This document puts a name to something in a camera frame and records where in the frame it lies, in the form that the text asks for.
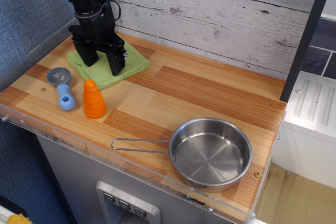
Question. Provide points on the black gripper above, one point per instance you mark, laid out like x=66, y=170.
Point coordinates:
x=96, y=32

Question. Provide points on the green cloth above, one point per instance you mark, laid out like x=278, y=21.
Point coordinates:
x=100, y=71

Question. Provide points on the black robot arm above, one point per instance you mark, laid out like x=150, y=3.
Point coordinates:
x=95, y=33

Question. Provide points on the blue grey plastic spoon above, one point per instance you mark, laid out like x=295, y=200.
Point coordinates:
x=60, y=77

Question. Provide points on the orange plastic carrot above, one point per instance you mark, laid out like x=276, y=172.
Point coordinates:
x=93, y=102

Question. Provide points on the stainless steel pan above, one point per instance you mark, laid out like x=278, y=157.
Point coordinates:
x=210, y=154

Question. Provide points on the clear acrylic edge guard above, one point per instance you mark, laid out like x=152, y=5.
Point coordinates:
x=94, y=177

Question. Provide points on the silver toy dispenser panel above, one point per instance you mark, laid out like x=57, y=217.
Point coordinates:
x=126, y=205

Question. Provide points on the yellow object bottom left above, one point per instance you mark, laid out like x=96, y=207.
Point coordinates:
x=18, y=219

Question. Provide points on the white toy sink unit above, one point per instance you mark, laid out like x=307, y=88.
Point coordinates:
x=306, y=139

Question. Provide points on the dark right frame post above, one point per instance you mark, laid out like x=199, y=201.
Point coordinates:
x=306, y=38

